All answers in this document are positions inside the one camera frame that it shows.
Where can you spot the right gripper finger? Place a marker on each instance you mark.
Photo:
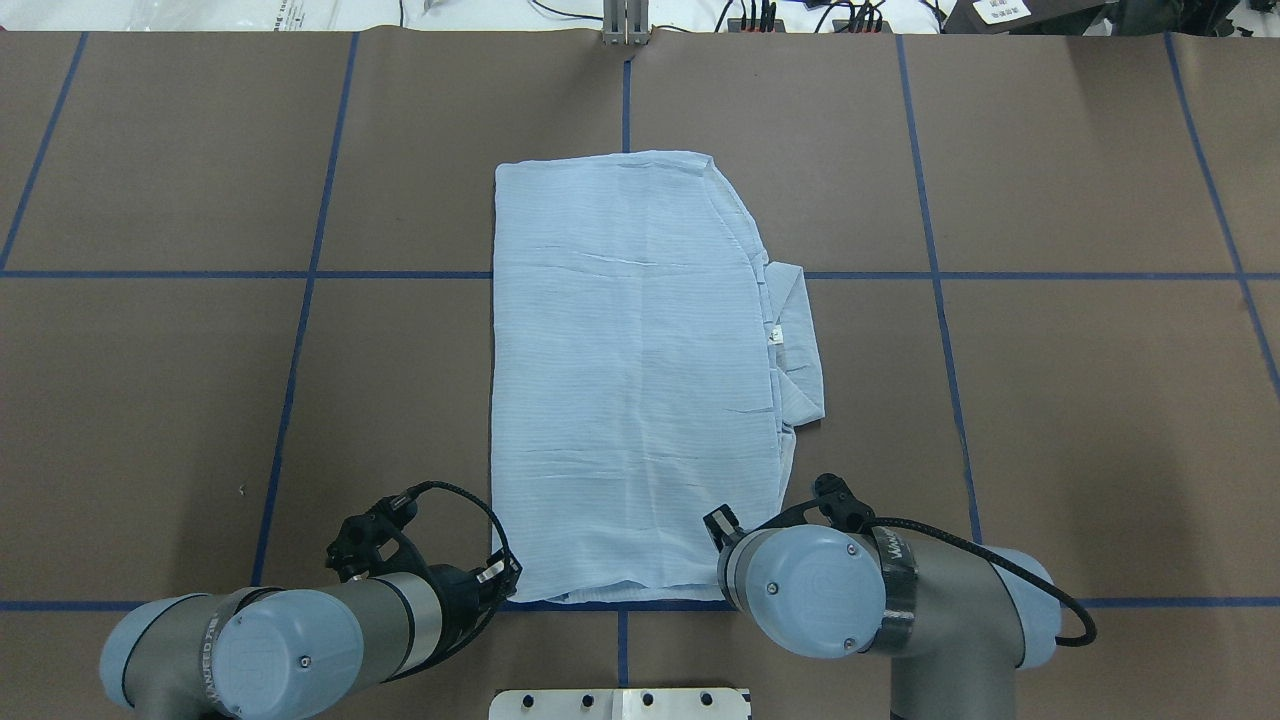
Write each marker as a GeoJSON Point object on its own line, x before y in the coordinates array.
{"type": "Point", "coordinates": [723, 528]}

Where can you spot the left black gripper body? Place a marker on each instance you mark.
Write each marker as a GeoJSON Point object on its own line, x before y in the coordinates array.
{"type": "Point", "coordinates": [459, 592]}

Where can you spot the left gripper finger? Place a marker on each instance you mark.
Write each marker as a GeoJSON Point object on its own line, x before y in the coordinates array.
{"type": "Point", "coordinates": [499, 569]}
{"type": "Point", "coordinates": [493, 595]}

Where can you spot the light blue button-up shirt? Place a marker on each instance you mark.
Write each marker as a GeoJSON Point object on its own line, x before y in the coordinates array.
{"type": "Point", "coordinates": [651, 363]}

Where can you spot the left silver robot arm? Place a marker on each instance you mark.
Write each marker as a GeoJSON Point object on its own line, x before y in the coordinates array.
{"type": "Point", "coordinates": [272, 653]}

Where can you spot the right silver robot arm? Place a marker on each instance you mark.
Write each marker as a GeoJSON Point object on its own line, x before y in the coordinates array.
{"type": "Point", "coordinates": [957, 620]}

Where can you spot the orange black terminal block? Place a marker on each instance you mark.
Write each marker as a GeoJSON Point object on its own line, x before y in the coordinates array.
{"type": "Point", "coordinates": [751, 17]}

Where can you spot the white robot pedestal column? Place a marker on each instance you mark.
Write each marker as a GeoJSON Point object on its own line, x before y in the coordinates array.
{"type": "Point", "coordinates": [623, 703]}

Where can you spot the aluminium frame post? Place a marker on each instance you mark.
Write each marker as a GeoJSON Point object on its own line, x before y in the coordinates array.
{"type": "Point", "coordinates": [626, 22]}

